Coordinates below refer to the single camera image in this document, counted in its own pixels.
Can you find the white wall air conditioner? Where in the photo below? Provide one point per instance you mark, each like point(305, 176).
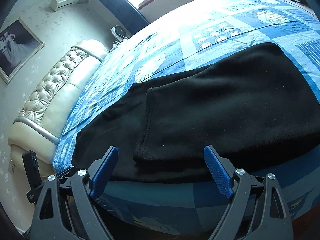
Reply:
point(56, 5)

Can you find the dark blue left curtain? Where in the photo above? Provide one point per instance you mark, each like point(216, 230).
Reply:
point(127, 14)

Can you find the white desk fan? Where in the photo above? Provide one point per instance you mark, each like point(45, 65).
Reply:
point(119, 33)

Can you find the cream tufted leather headboard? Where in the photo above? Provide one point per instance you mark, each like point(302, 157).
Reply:
point(41, 121)

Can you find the framed black white picture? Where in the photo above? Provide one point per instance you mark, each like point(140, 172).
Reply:
point(18, 45)

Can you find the black studded pants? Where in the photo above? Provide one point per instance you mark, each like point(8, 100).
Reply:
point(254, 107)

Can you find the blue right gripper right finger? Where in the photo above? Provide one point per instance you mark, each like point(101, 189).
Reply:
point(219, 174)

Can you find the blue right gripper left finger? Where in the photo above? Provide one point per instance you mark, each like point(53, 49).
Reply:
point(100, 172)

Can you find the blue patterned bed sheet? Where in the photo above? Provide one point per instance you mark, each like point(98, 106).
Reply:
point(194, 35)

